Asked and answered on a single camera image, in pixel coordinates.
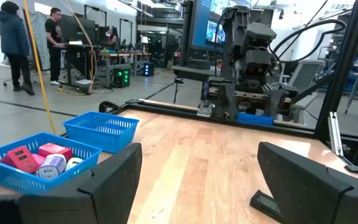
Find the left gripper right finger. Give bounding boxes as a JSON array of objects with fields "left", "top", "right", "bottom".
[{"left": 257, "top": 141, "right": 358, "bottom": 224}]

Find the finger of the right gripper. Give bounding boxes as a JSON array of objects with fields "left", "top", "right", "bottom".
[
  {"left": 264, "top": 88, "right": 289, "bottom": 122},
  {"left": 217, "top": 82, "right": 239, "bottom": 119}
]

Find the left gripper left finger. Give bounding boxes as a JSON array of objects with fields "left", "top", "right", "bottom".
[{"left": 0, "top": 142, "right": 144, "bottom": 224}]

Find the black small display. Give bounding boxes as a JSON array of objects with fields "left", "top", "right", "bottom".
[{"left": 249, "top": 189, "right": 284, "bottom": 224}]

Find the green white wall charger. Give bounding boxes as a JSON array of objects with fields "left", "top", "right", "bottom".
[{"left": 64, "top": 156, "right": 85, "bottom": 172}]

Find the purple white wall charger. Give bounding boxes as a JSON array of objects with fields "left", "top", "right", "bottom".
[{"left": 37, "top": 154, "right": 67, "bottom": 180}]

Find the small red cube charger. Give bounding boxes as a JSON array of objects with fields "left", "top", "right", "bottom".
[{"left": 38, "top": 142, "right": 73, "bottom": 161}]

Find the long red wall charger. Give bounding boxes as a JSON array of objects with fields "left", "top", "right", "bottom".
[{"left": 31, "top": 152, "right": 47, "bottom": 167}]

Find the red USB charger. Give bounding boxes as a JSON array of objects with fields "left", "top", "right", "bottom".
[{"left": 0, "top": 145, "right": 40, "bottom": 174}]

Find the grey office chair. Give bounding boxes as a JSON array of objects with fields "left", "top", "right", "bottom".
[{"left": 278, "top": 59, "right": 328, "bottom": 125}]

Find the blue plastic basket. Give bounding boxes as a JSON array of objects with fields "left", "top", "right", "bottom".
[
  {"left": 0, "top": 132, "right": 103, "bottom": 196},
  {"left": 62, "top": 111, "right": 140, "bottom": 154}
]

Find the large computer monitor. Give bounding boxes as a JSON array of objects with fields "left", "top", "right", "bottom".
[{"left": 178, "top": 0, "right": 229, "bottom": 68}]

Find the black box blue light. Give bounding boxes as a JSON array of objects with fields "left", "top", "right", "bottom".
[{"left": 142, "top": 62, "right": 155, "bottom": 77}]

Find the white desk lamp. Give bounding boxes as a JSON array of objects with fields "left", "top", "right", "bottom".
[{"left": 140, "top": 35, "right": 149, "bottom": 54}]

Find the computer with green lights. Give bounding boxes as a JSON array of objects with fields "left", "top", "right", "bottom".
[{"left": 112, "top": 67, "right": 132, "bottom": 89}]

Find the wooden workbench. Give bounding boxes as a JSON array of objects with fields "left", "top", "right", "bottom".
[{"left": 98, "top": 51, "right": 152, "bottom": 88}]

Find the person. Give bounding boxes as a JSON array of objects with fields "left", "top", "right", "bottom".
[
  {"left": 44, "top": 7, "right": 67, "bottom": 86},
  {"left": 106, "top": 33, "right": 121, "bottom": 52},
  {"left": 0, "top": 1, "right": 36, "bottom": 96}
]

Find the black standing desk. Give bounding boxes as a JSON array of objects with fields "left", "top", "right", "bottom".
[{"left": 63, "top": 43, "right": 99, "bottom": 94}]

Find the black desk monitor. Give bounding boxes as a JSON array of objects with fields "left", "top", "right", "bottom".
[{"left": 60, "top": 14, "right": 96, "bottom": 44}]

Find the grey tarp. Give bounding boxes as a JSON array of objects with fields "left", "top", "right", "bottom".
[{"left": 26, "top": 11, "right": 52, "bottom": 71}]

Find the grey metal bracket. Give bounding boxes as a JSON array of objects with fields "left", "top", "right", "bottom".
[{"left": 196, "top": 102, "right": 216, "bottom": 118}]

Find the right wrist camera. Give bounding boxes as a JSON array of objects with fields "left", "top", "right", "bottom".
[{"left": 242, "top": 49, "right": 273, "bottom": 78}]

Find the silver frame plate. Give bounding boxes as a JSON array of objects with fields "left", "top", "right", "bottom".
[{"left": 328, "top": 111, "right": 344, "bottom": 157}]

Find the black aluminium frame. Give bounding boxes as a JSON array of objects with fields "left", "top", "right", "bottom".
[{"left": 98, "top": 0, "right": 358, "bottom": 184}]

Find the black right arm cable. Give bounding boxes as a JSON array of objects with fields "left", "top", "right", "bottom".
[{"left": 268, "top": 18, "right": 348, "bottom": 63}]

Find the thin yellow cable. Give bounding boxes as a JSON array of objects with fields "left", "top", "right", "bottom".
[{"left": 61, "top": 0, "right": 98, "bottom": 94}]

